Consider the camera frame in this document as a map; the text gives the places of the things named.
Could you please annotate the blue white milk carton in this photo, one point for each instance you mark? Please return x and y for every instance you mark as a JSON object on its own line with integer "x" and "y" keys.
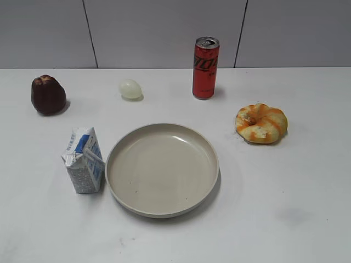
{"x": 83, "y": 161}

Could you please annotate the beige round plate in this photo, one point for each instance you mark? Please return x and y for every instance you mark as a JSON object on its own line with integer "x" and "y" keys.
{"x": 162, "y": 170}

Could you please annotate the white egg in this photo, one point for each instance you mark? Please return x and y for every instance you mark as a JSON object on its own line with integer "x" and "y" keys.
{"x": 130, "y": 89}

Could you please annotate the red soda can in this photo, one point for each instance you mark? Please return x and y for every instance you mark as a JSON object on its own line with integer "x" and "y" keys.
{"x": 206, "y": 54}

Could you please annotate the orange glazed bagel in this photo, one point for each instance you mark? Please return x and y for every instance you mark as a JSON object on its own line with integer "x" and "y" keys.
{"x": 261, "y": 124}

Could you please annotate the dark brown canele cake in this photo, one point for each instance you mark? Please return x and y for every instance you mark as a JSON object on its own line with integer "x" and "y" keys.
{"x": 48, "y": 97}

